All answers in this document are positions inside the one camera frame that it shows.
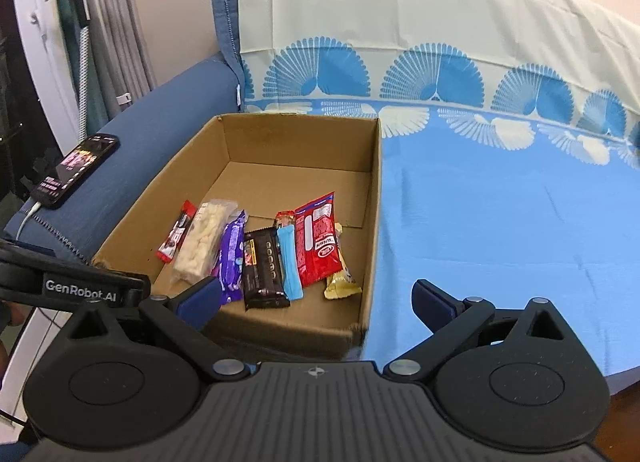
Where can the white curtain clip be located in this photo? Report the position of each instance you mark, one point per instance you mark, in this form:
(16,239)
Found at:
(124,98)

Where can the grey curtain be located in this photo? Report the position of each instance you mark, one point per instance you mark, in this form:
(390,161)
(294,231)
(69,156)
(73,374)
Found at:
(115,42)

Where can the black cracker snack bar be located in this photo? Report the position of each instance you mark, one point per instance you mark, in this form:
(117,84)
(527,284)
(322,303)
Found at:
(265,267)

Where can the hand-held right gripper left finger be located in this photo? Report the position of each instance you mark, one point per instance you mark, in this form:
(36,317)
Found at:
(200,299)

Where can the blue sofa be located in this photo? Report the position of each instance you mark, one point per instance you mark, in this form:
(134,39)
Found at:
(165,112)

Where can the black smartphone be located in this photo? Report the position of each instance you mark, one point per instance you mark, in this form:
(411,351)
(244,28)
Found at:
(75,167)

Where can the white garment steamer stand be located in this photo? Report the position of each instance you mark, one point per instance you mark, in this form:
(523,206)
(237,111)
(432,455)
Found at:
(85,67)

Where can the brown cardboard box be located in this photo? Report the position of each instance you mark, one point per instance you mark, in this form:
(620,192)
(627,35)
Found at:
(300,152)

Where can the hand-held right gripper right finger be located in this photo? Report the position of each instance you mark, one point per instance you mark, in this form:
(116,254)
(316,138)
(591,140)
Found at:
(432,302)

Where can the slim red snack packet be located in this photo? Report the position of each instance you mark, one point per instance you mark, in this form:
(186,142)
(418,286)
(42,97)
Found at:
(176,234)

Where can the white door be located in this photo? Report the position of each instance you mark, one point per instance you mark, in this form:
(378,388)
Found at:
(45,67)

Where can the cream wafer snack packet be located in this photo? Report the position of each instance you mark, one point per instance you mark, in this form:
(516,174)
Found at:
(202,242)

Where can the yellow snack packet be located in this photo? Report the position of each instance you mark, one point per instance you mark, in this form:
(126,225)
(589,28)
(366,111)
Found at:
(342,284)

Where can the purple snack packet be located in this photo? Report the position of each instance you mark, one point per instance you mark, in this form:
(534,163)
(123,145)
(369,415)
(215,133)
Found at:
(232,257)

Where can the long thin snack stick packet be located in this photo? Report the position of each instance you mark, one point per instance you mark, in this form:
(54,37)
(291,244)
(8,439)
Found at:
(290,267)

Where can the large red snack packet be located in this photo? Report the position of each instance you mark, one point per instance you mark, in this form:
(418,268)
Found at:
(315,242)

